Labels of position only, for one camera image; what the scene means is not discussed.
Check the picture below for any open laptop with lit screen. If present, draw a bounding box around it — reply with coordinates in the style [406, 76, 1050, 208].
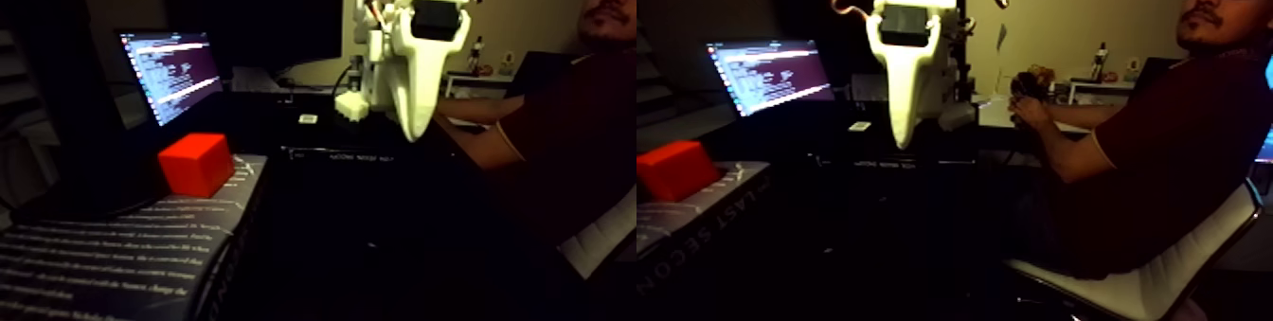
[117, 29, 225, 131]

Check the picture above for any person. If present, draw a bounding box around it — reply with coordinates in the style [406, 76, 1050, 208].
[1006, 0, 1273, 280]

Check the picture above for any black book with white text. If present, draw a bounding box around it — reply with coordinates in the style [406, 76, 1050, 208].
[0, 153, 270, 321]

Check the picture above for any white office chair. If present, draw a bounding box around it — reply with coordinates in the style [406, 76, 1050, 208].
[1004, 178, 1266, 321]

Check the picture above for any person's left hand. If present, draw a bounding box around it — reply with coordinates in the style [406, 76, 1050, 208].
[1009, 98, 1047, 132]

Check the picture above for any red cube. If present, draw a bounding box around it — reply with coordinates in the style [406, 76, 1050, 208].
[156, 132, 236, 200]

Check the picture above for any black flat monitor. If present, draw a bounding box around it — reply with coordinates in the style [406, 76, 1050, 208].
[164, 0, 345, 76]

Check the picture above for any white desk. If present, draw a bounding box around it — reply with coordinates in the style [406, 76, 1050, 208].
[442, 69, 518, 100]

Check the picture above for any dark leader arm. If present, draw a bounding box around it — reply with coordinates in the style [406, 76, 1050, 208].
[1009, 64, 1058, 131]

